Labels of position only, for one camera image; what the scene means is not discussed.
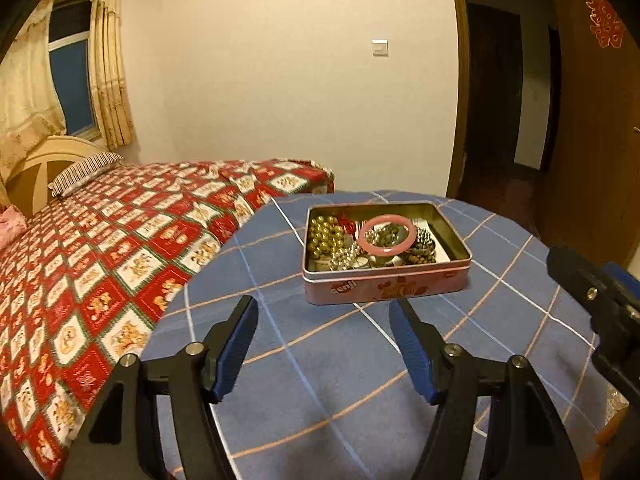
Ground brown wooden bead bracelet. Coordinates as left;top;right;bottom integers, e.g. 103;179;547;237
404;238;438;266

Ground silver wrist watch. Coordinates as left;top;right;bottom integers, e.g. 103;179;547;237
350;256;370;270

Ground silver bead necklace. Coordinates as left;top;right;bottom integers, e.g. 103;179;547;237
326;226;436;270

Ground pink jade bangle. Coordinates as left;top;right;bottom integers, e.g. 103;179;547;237
357;214;418;257

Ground pink metal tin box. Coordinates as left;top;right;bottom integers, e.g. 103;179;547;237
303;200;472;304

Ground red knot charm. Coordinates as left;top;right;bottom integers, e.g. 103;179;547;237
337;214;357;235

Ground gold pearl bead necklace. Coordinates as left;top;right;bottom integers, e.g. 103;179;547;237
306;214;347;259

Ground patterned cloth pile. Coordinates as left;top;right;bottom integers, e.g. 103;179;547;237
604;386;628;424

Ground brown wooden door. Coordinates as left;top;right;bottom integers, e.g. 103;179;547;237
540;0;639;266

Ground bed with red patterned sheet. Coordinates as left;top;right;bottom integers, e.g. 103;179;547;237
1;159;334;479

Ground blue plaid tablecloth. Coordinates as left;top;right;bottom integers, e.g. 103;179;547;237
143;191;606;479

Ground pink pillow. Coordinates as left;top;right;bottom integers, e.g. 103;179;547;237
0;205;27;252

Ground red double happiness sticker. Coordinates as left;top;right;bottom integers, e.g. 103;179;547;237
586;0;626;49

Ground wooden headboard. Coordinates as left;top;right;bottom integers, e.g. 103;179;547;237
6;136;105;218

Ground striped pillow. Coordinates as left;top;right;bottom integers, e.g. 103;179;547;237
48;152;124;197

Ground left beige curtain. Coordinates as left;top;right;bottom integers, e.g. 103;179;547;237
0;0;66;182

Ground beige curtain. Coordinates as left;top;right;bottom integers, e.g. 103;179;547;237
88;0;136;150
0;0;66;182

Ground right beige curtain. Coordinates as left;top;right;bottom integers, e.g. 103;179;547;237
88;0;136;150

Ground window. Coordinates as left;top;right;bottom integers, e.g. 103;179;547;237
49;0;100;142

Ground brown door frame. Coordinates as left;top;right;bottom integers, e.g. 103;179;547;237
447;0;471;197

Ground white wall switch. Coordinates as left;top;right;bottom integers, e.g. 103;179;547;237
371;39;388;58

